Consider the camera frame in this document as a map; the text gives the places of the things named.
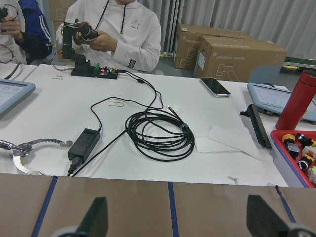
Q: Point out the person in blue jacket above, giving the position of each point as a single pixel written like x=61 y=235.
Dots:
x=24 y=33

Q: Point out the person in white shirt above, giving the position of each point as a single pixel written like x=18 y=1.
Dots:
x=129 y=34

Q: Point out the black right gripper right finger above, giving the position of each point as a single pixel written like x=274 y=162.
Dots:
x=262 y=221

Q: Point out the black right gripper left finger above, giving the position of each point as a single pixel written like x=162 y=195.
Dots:
x=93 y=224

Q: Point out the black stand bar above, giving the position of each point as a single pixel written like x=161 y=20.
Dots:
x=261 y=135

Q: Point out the cardboard box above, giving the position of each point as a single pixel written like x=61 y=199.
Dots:
x=240 y=60
x=188 y=40

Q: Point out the black power adapter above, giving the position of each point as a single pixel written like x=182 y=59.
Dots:
x=82 y=147

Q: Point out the red parts tray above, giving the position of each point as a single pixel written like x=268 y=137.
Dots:
x=287 y=166

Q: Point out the white paper sheet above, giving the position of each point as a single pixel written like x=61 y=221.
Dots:
x=220 y=140

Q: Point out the red thermos bottle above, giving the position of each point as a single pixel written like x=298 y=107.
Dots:
x=300 y=99

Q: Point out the teach pendant tablet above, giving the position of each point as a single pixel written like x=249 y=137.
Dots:
x=12 y=92
x=269 y=100

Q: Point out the black smartphone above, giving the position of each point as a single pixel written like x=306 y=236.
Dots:
x=215 y=88

